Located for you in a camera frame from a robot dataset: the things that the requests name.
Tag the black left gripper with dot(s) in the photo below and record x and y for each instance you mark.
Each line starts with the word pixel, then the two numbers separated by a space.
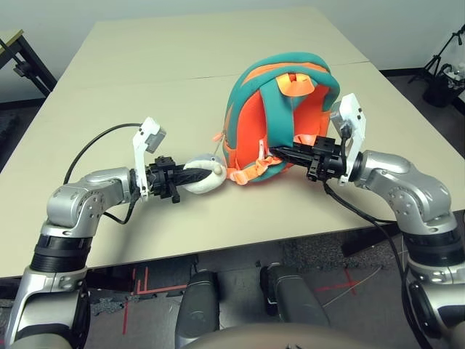
pixel 163 178

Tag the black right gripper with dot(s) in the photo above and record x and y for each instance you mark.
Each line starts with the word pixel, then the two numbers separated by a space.
pixel 327 161

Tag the grey white plush toy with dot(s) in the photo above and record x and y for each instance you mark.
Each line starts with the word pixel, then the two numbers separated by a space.
pixel 203 189

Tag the teal and orange backpack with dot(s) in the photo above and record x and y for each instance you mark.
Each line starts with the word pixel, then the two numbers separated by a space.
pixel 254 127

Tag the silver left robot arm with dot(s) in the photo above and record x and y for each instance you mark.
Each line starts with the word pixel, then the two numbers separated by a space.
pixel 91 185

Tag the black table foot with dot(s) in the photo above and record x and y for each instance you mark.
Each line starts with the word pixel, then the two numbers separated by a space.
pixel 356 247

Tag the grey left robot leg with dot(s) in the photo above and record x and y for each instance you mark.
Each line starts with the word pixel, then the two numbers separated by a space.
pixel 200 309

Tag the grey robot leg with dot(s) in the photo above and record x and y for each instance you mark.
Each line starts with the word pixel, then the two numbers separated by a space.
pixel 294 298
pixel 200 309

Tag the grey right robot leg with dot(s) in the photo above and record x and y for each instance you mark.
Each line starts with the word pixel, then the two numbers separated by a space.
pixel 294 298

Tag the black bag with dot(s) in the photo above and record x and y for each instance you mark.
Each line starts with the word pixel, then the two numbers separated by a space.
pixel 439 94

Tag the black tripod stand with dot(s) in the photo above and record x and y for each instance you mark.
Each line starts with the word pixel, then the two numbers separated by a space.
pixel 434 62

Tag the beige robot torso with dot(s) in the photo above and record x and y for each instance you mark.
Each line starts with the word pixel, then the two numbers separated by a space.
pixel 254 338

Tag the thin black diagonal rod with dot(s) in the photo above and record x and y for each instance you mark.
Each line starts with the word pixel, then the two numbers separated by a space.
pixel 21 69

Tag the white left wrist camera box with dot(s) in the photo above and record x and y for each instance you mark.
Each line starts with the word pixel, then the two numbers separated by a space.
pixel 149 131

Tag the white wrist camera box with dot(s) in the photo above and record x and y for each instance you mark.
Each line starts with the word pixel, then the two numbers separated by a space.
pixel 149 131
pixel 354 112

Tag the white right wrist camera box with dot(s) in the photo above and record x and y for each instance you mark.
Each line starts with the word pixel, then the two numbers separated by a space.
pixel 354 112

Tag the wood top black frame table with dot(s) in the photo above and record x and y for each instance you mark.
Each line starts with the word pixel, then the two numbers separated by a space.
pixel 14 36

